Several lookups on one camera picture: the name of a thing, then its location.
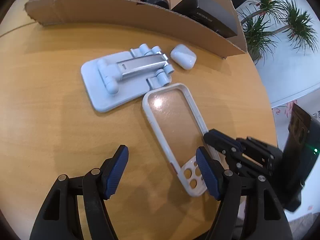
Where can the black camera box green light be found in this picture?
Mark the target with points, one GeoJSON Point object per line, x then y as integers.
{"type": "Point", "coordinates": [301, 149]}

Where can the spiky green potted plant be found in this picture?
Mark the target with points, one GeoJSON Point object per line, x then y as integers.
{"type": "Point", "coordinates": [263, 20]}

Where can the black round ball object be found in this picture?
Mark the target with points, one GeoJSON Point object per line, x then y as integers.
{"type": "Point", "coordinates": [160, 3]}

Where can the white earbuds charging case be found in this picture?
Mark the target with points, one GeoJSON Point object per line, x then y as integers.
{"type": "Point", "coordinates": [183, 56]}

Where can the white foldable phone stand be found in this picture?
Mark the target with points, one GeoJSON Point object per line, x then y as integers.
{"type": "Point", "coordinates": [116, 79]}

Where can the shallow brown cardboard box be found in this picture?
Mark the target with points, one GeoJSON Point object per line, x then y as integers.
{"type": "Point", "coordinates": [138, 14]}

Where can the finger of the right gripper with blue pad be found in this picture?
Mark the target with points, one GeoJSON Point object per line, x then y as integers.
{"type": "Point", "coordinates": [221, 142]}

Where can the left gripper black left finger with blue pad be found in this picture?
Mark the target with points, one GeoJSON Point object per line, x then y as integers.
{"type": "Point", "coordinates": [59, 217]}

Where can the clear white phone case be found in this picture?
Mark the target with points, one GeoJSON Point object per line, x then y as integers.
{"type": "Point", "coordinates": [179, 128]}

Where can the toilet sign curtain banner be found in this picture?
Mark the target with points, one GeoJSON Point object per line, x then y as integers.
{"type": "Point", "coordinates": [282, 114]}

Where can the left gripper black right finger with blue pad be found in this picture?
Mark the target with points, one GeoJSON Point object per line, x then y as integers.
{"type": "Point", "coordinates": [264, 215]}

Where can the black product box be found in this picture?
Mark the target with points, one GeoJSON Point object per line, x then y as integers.
{"type": "Point", "coordinates": [210, 14]}

